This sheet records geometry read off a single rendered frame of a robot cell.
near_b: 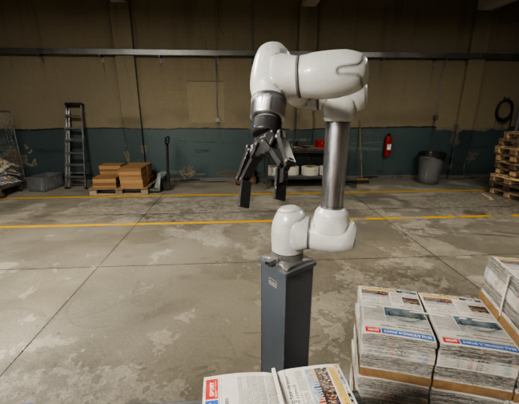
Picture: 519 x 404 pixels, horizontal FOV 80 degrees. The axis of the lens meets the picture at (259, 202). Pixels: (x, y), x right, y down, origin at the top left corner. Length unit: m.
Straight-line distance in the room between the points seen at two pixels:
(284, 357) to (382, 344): 0.50
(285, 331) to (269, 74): 1.21
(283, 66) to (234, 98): 6.80
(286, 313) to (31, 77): 8.06
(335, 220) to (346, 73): 0.74
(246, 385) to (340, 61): 0.83
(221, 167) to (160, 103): 2.02
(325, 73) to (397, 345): 1.12
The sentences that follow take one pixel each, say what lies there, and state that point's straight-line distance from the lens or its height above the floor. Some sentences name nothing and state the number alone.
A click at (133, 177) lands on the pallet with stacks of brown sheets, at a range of 7.02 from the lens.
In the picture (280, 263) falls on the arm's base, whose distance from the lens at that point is 1.49.
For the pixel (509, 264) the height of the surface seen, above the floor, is 1.07.
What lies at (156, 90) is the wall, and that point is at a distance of 7.84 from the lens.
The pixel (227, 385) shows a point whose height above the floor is 1.03.
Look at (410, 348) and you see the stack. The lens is 1.53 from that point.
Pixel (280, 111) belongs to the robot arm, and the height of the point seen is 1.70.
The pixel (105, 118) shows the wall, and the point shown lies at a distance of 8.19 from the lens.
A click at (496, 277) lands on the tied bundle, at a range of 1.77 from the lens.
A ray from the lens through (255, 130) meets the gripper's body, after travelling 0.77.
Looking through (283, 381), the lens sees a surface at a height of 1.03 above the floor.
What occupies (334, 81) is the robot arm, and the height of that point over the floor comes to 1.77.
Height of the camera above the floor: 1.71
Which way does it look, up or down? 16 degrees down
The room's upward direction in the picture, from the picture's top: straight up
